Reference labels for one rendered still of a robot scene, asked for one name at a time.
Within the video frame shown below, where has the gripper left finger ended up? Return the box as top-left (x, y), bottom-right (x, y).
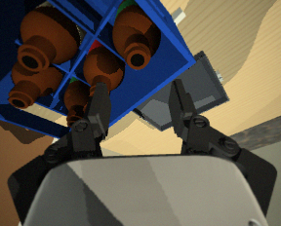
top-left (7, 82), bottom-right (111, 226)

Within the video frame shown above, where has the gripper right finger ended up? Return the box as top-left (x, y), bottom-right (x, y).
top-left (168, 79), bottom-right (277, 217)

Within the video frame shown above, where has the grey shallow tray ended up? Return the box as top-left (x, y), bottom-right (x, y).
top-left (132, 51), bottom-right (230, 132)

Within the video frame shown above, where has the dark blue crate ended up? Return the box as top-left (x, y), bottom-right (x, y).
top-left (0, 0), bottom-right (180, 139)

